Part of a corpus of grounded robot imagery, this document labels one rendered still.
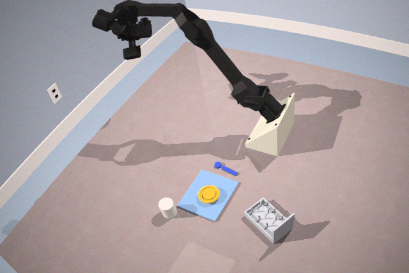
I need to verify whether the yellow plate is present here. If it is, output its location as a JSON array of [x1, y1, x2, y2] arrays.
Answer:
[[198, 185, 220, 204]]

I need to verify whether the white cylinder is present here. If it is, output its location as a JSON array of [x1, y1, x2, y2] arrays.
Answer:
[[158, 198, 177, 219]]

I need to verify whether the light blue mat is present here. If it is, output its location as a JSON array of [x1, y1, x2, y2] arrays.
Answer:
[[178, 170, 239, 221]]

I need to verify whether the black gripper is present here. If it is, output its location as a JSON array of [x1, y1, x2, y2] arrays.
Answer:
[[118, 17, 141, 60]]

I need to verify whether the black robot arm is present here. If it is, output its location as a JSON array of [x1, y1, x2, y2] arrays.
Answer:
[[92, 0, 286, 124]]

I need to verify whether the white dish rack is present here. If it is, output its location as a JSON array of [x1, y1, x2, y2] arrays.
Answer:
[[244, 198, 295, 244]]

